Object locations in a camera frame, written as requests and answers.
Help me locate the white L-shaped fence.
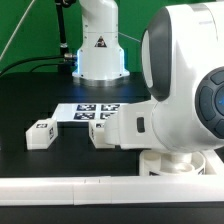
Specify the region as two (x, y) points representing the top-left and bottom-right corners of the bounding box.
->
(0, 150), (224, 206)

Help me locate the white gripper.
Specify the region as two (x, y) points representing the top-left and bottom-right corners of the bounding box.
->
(104, 101), (159, 150)

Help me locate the black vertical pole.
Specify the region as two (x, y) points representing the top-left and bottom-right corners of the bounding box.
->
(54, 0), (71, 75)

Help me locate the white round stool seat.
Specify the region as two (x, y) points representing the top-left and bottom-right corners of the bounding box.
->
(139, 150), (206, 176)

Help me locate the thin grey rod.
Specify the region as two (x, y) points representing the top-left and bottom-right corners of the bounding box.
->
(0, 0), (36, 61)

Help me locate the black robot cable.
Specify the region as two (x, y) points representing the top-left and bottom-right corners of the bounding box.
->
(0, 52), (78, 77)

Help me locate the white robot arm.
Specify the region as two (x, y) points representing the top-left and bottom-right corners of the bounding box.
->
(104, 1), (224, 153)

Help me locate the white marker sheet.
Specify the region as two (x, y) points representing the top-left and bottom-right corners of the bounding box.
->
(52, 103), (123, 122)

